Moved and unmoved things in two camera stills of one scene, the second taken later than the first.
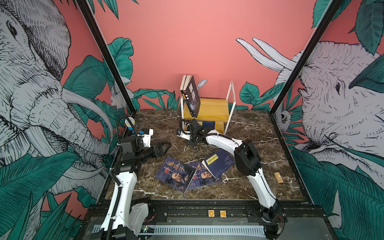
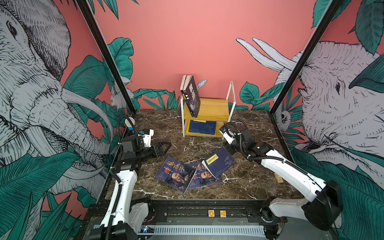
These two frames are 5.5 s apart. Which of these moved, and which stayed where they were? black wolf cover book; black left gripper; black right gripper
Moved: black right gripper
Stayed: black left gripper; black wolf cover book
